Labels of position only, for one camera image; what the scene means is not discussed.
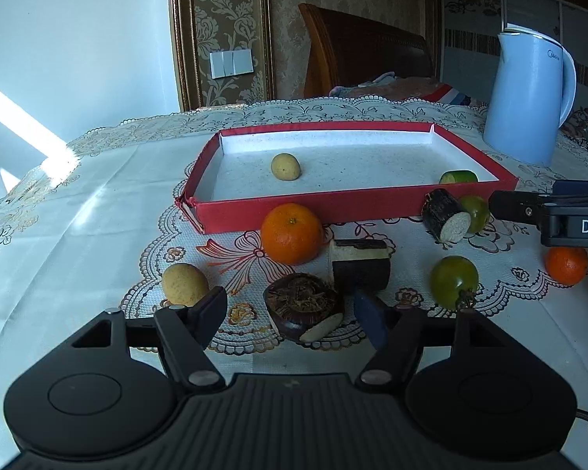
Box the cut green lime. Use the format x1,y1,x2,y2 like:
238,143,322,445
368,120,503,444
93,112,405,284
438,170,478,185

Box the wooden bed headboard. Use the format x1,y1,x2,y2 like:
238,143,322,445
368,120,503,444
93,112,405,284
298,2,437,99

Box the gold wall panel frame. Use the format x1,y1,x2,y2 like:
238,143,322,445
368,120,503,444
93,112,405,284
169,0,275,112

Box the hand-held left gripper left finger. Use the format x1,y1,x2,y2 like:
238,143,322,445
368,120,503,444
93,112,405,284
71,286,229,393

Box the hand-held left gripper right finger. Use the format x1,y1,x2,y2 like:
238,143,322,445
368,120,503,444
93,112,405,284
353,291,515,393

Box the patterned wardrobe sliding doors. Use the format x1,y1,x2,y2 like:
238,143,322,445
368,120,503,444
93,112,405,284
438,0,588,123

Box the red cardboard box tray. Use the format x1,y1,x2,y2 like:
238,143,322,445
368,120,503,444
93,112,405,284
175,121,519,235

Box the large orange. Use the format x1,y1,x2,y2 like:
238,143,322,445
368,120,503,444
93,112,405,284
260,203,325,265

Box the small orange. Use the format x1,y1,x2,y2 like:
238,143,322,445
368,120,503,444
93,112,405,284
545,246,588,287

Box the dark cut eggplant piece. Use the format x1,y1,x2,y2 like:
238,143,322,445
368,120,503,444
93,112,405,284
330,239,392,291

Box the small yellow potato in box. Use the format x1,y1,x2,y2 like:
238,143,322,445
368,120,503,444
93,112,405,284
271,153,301,182

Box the green round fruit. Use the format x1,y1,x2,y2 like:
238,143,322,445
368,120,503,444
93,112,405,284
458,195,491,234
430,255,480,311

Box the rumpled bedding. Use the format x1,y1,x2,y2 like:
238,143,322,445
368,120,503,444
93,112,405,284
328,72,486,106

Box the white wall light switch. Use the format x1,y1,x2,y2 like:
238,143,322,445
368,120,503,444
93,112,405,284
210,49,254,79

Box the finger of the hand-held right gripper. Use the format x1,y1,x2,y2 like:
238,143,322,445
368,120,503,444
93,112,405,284
488,190,546,229

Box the floral lace table mat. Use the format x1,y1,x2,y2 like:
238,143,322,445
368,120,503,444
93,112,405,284
120,171,588,353

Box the light blue electric kettle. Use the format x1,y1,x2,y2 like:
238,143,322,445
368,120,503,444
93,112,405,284
483,24,578,167

